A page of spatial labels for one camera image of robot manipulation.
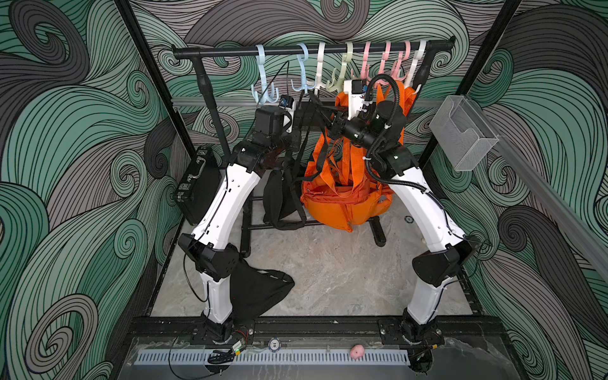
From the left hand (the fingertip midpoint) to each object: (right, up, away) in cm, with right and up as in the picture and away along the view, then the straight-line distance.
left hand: (295, 124), depth 71 cm
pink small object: (+19, -68, -2) cm, 71 cm away
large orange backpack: (+16, -25, +3) cm, 29 cm away
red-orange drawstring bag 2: (+14, -21, +4) cm, 25 cm away
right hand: (+6, +2, -10) cm, 11 cm away
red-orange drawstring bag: (+15, -13, +9) cm, 22 cm away
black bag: (-5, -20, +12) cm, 24 cm away
